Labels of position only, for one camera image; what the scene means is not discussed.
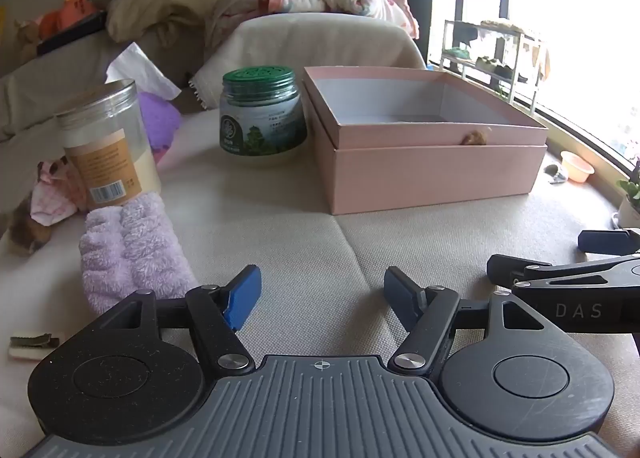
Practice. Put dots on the small grey object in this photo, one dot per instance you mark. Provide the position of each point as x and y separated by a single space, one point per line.
554 174

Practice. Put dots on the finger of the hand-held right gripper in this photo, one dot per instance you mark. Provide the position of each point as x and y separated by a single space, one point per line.
540 272
605 241

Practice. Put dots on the brown plush toy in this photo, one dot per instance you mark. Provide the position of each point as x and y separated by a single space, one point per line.
27 233

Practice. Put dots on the hair clip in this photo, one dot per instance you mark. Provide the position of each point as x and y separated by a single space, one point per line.
35 344

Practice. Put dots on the green lid glass jar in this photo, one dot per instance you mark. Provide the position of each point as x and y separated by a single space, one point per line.
261 113

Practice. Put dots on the pink checked cloth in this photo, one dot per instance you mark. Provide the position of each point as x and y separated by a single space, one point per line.
52 193

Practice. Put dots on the clear jar with orange label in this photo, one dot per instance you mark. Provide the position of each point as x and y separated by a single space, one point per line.
107 148

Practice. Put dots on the purple round object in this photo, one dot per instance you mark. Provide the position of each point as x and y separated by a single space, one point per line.
159 120

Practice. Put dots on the pink cardboard box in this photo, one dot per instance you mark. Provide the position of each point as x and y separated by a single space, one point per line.
425 158

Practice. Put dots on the white tissue pack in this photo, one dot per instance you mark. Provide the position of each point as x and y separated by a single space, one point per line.
137 70

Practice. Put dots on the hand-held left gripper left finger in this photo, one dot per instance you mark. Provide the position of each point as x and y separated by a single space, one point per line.
243 299

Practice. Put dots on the orange toy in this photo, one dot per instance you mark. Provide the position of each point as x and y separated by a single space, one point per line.
67 13

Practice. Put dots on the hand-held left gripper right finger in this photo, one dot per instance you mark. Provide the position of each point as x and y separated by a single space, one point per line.
401 299

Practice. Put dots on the potted plant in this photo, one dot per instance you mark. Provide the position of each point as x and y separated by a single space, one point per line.
631 198

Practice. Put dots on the metal shoe rack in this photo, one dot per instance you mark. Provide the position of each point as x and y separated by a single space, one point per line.
492 58

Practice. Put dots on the beige sofa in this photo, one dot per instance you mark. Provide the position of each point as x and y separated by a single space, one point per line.
280 233

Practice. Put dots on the black book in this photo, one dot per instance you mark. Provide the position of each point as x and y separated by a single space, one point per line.
70 33

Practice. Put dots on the beige pillow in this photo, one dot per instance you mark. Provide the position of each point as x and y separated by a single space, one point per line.
155 10

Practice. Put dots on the lavender fluffy towel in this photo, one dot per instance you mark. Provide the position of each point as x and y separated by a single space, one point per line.
131 253

